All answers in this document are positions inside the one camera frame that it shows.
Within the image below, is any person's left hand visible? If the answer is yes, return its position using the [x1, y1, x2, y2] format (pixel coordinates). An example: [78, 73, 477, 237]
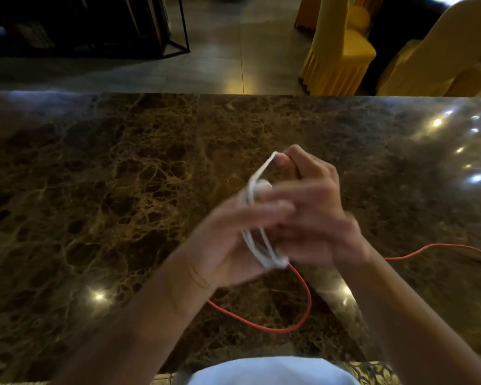
[176, 188, 297, 289]

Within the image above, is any black metal shelf rack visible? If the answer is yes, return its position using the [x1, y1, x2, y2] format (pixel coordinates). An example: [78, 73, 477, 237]
[0, 0, 191, 60]

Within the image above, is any red charging cable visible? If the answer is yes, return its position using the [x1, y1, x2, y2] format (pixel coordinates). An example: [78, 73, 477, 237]
[207, 243, 481, 333]

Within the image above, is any person's white shirt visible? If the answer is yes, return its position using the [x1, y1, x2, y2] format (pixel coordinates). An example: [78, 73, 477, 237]
[186, 356, 360, 385]

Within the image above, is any yellow covered chair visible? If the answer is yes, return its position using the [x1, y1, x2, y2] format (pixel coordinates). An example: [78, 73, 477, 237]
[376, 0, 481, 97]
[346, 0, 379, 36]
[298, 0, 377, 97]
[294, 0, 321, 30]
[445, 56, 481, 97]

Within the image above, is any person's right forearm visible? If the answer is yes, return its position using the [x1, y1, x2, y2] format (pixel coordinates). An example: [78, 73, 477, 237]
[336, 252, 481, 385]

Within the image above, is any white charging cable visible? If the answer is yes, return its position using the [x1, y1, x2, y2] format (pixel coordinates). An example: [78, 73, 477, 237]
[238, 151, 289, 269]

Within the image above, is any person's right hand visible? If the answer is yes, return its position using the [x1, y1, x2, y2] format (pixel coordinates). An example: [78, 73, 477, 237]
[260, 144, 371, 273]

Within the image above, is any person's left forearm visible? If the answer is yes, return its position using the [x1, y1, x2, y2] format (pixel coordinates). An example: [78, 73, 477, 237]
[52, 252, 221, 385]

